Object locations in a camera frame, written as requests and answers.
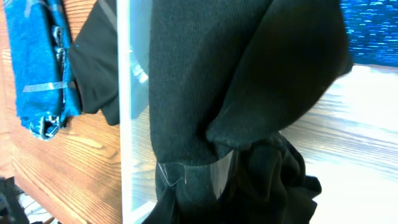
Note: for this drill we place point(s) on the black garment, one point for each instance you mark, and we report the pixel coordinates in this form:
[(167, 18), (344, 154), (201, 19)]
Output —
[(94, 62), (225, 78)]

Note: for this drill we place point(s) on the blue denim jeans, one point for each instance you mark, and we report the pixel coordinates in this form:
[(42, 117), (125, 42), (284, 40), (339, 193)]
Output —
[(46, 94)]

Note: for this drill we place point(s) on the clear plastic storage bin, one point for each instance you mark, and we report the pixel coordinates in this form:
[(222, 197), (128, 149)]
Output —
[(348, 140)]

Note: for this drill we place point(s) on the blue sparkly garment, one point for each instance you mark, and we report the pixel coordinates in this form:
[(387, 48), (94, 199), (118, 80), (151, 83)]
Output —
[(371, 26)]

